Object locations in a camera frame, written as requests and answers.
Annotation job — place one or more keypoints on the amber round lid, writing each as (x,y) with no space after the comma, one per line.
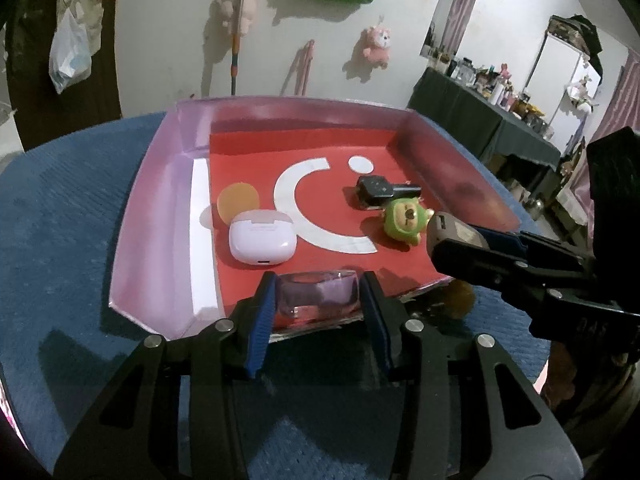
(237,200)

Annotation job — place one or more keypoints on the pink plush pig pair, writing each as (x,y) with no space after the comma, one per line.
(247,10)

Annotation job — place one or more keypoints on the pink cardboard box red bottom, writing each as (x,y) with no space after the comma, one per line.
(165,210)

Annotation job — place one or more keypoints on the wall mirror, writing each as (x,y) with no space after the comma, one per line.
(460,10)

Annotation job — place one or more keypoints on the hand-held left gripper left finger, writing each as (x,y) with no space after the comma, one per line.
(260,330)

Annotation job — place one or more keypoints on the green toy figure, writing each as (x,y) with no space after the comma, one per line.
(402,217)

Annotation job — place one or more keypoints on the table with dark cloth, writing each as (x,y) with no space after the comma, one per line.
(465,105)

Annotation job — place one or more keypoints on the clear glass jar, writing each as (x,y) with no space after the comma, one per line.
(317,292)

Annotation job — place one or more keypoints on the dark wooden door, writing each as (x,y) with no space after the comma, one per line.
(107,80)

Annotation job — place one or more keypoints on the row of toiletry bottles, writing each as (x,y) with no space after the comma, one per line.
(495,85)

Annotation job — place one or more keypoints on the black car key fob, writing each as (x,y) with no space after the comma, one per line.
(375,190)

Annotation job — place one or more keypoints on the hanging plastic bag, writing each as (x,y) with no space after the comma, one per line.
(70,55)

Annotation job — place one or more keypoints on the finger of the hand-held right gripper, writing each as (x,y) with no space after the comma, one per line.
(505,239)
(470,265)

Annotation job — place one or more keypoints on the taupe compact case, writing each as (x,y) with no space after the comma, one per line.
(450,232)

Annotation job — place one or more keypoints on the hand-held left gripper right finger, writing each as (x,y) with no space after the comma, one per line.
(377,320)

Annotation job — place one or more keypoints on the amber plastic jar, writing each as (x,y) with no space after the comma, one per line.
(457,300)

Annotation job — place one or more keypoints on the pink curtain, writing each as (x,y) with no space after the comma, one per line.
(620,95)

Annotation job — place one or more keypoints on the metal rack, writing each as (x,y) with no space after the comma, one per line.
(565,60)

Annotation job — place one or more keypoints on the pink earbud case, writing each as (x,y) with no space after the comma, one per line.
(260,242)

